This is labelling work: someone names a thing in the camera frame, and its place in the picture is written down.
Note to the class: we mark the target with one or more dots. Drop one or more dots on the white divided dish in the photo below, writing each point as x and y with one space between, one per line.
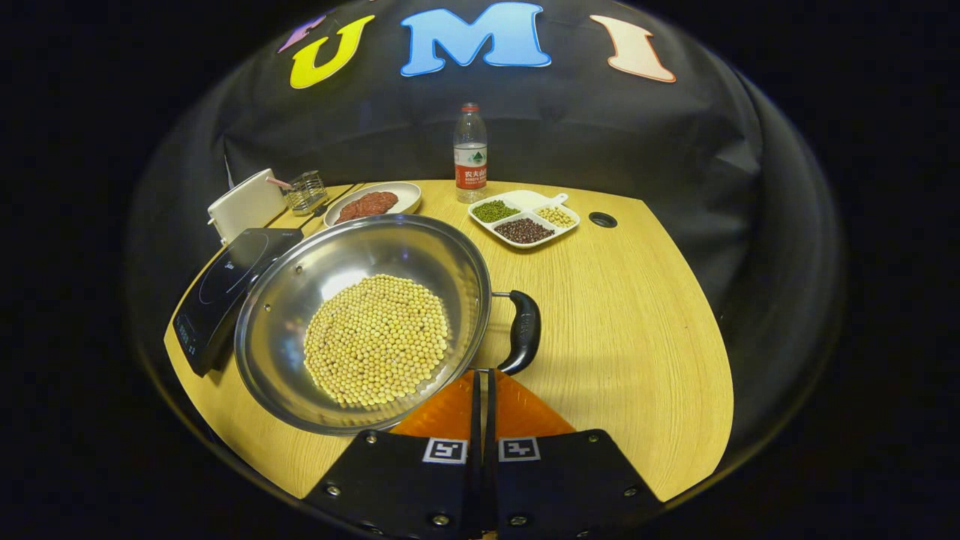
525 200

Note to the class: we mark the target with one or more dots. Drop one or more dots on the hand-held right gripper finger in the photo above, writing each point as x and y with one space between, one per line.
490 412
475 412

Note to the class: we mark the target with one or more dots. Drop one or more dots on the round white plate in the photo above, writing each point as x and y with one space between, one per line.
403 193

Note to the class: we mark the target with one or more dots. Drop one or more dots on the small heap of pale beans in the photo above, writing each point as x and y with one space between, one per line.
555 216

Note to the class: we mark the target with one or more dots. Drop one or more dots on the brown meat steak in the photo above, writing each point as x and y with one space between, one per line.
381 201
352 212

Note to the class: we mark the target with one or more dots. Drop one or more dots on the black backdrop cloth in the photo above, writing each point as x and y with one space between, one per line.
600 135

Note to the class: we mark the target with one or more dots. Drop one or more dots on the small heap of green beans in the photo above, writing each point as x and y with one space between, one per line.
495 211

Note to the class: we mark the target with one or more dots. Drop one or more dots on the clear plastic water bottle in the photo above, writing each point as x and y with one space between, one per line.
470 150

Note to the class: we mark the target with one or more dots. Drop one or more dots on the small heap of dark beans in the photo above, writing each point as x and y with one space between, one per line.
523 230

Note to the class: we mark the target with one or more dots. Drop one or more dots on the red striped straw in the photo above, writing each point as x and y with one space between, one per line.
278 182

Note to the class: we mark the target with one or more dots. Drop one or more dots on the black induction cooktop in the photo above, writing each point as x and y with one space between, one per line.
217 292

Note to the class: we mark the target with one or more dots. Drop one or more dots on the heap of yellow soybeans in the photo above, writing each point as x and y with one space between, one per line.
375 337

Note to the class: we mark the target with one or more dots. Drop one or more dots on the white toaster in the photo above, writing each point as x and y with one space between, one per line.
244 206

